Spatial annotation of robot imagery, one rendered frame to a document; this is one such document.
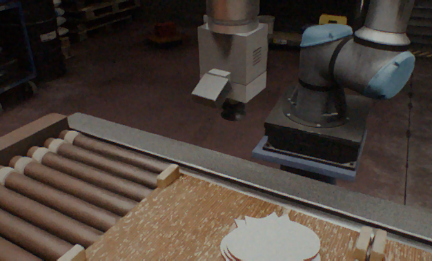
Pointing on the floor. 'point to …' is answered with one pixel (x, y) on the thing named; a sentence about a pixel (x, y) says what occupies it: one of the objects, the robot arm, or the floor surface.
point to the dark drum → (47, 50)
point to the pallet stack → (95, 16)
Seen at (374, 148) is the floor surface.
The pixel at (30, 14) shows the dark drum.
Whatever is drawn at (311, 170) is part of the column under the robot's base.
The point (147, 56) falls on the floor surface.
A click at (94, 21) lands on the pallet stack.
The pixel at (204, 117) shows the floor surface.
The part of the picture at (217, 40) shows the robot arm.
